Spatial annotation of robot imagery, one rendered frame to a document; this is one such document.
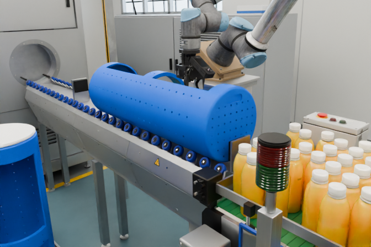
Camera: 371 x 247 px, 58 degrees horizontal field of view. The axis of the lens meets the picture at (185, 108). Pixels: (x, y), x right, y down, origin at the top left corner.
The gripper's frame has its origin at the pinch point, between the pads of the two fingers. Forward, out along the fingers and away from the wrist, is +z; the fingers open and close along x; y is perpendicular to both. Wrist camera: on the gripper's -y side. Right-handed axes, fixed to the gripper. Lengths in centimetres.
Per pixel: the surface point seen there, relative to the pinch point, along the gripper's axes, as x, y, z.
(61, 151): -4, 176, 84
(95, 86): 14, 60, 3
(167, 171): 13.5, 2.0, 27.9
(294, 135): -14.1, -37.0, 8.5
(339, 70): -266, 63, 35
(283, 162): 37, -65, -9
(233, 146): 4.5, -24.8, 11.1
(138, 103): 14.2, 19.4, 3.0
